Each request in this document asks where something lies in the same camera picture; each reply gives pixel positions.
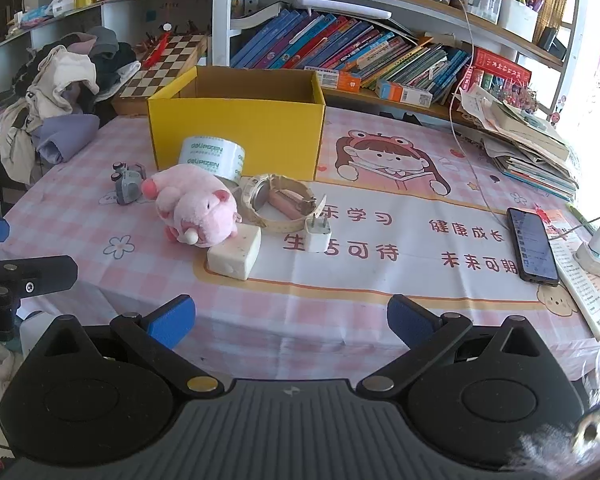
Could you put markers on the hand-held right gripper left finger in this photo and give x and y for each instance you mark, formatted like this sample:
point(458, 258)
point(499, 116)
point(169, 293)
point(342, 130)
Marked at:
point(172, 317)

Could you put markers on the white power strip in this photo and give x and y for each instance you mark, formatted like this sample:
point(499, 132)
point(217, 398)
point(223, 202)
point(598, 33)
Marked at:
point(597, 264)

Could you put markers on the black smartphone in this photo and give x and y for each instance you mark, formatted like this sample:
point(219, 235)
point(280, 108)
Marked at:
point(532, 247)

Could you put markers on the red tassel with white bead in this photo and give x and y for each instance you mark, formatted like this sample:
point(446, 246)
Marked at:
point(155, 55)

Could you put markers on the beige wrist watch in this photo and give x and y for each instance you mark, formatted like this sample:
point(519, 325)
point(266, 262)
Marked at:
point(260, 193)

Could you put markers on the clear packing tape roll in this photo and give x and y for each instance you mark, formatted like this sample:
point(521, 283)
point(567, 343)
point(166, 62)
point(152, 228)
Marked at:
point(210, 157)

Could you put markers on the pink plush pig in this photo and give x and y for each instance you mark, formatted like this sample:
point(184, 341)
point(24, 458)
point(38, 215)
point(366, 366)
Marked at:
point(200, 205)

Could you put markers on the pile of clothes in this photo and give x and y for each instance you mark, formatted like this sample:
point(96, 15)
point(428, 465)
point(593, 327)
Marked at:
point(55, 85)

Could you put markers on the white pen holder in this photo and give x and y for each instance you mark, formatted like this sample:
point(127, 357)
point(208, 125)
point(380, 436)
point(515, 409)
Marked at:
point(517, 20)

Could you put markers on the thick white paged book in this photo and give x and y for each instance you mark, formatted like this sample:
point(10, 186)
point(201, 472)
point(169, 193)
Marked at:
point(260, 19)

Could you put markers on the orange white toothpaste box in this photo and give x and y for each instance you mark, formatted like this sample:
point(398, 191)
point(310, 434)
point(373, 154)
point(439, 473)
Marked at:
point(332, 80)

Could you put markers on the wooden chessboard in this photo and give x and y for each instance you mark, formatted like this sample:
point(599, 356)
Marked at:
point(165, 72)

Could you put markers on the red gift box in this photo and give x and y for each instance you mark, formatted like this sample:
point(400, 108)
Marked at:
point(502, 70)

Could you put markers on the row of yellow books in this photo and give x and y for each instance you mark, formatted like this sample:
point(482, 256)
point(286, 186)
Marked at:
point(552, 5)

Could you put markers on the pile of books and papers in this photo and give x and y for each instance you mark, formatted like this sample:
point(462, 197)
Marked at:
point(529, 160)

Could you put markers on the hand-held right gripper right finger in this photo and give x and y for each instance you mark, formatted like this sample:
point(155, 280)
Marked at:
point(409, 320)

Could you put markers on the yellow cardboard box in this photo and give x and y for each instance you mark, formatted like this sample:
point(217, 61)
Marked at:
point(280, 135)

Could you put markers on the row of colourful books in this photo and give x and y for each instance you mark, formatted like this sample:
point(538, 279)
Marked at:
point(330, 45)

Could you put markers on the white speckled sponge block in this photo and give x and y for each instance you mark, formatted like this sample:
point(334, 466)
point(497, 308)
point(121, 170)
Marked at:
point(232, 257)

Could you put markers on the white charger plug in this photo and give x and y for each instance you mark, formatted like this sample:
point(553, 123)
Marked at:
point(317, 237)

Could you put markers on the grey toy car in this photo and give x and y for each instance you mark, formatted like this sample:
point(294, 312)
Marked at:
point(129, 185)

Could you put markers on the pink checked printed tablecloth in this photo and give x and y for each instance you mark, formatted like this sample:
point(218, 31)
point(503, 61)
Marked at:
point(379, 270)

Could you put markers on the small pinkish purple case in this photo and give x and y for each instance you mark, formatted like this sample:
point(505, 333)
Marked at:
point(285, 205)

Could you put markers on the white wall shelf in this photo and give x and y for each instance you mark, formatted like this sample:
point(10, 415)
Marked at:
point(130, 5)

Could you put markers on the white bookshelf with wooden boards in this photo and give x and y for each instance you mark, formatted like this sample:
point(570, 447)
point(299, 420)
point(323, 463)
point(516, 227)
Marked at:
point(222, 10)

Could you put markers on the orange white blue box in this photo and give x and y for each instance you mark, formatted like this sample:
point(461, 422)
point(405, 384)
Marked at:
point(404, 94)

